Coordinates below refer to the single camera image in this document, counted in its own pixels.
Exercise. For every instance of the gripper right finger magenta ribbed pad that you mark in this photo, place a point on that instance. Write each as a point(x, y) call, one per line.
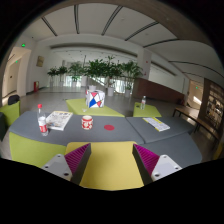
point(153, 167)

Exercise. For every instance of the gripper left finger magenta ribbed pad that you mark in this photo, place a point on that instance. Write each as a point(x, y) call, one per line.
point(71, 166)

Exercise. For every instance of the clear water bottle red cap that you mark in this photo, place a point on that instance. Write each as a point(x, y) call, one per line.
point(42, 121)

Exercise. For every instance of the distant water bottle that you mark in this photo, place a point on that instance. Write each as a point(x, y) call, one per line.
point(143, 102)

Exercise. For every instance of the grey right sofa seat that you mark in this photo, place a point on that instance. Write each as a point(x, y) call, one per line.
point(176, 142)

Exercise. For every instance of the yellow near seat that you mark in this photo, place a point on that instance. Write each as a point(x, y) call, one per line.
point(111, 166)

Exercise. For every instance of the yellow booklet on right seat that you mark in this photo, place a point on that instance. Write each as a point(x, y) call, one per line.
point(157, 124)

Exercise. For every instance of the red white patterned cup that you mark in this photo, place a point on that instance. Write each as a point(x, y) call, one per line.
point(87, 122)

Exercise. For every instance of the magazine on left seat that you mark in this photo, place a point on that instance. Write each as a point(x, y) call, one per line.
point(57, 120)

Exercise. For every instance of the red round coaster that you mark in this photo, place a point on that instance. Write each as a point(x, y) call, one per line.
point(109, 127)

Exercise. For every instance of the lime green right block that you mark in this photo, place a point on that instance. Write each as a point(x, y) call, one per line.
point(148, 111)

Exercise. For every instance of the lime green block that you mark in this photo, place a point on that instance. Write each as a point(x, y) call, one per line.
point(79, 107)
point(148, 111)

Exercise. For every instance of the lime green centre block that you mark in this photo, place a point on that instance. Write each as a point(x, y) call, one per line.
point(79, 107)

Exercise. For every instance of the grey green left sofa seat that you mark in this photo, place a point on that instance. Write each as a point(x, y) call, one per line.
point(28, 145)

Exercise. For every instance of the red blue white geometric cube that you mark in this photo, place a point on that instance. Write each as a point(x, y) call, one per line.
point(95, 98)

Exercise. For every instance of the wooden bench right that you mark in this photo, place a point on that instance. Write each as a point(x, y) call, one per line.
point(193, 115)

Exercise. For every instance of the wooden bookshelf right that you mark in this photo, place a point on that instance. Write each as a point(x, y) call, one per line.
point(212, 106)

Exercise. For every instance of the lime green left armchair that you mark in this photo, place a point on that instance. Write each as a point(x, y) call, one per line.
point(11, 112)

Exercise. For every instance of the red fire extinguisher box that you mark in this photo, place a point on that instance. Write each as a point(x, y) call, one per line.
point(36, 86)

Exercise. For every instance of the black chair left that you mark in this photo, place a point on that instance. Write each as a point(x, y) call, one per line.
point(13, 99)

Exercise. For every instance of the potted plants row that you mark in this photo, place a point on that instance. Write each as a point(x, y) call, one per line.
point(99, 68)

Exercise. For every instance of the yellow wall poster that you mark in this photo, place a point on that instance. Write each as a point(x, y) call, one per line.
point(40, 61)

